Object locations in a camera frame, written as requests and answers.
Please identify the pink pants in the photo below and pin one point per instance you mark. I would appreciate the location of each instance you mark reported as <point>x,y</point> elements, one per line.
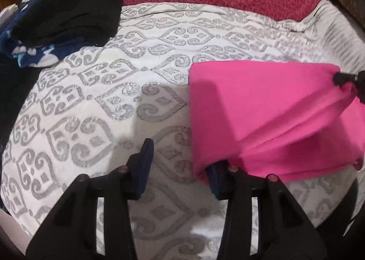
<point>256,111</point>

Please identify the blue white printed cloth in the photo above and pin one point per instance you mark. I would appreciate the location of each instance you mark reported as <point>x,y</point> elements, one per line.
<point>37,54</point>

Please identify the white grey patterned bedsheet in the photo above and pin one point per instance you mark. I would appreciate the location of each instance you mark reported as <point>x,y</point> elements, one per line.
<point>114,77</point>

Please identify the black cloth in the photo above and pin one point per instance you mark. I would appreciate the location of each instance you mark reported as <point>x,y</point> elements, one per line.
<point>71,14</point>

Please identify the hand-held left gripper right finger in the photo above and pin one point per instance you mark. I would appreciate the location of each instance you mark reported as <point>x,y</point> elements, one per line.
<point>214,184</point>

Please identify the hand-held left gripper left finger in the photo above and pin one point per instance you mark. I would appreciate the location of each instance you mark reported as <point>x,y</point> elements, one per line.
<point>142,168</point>

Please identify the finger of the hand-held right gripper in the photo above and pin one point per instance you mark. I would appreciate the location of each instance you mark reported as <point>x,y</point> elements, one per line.
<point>346,79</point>

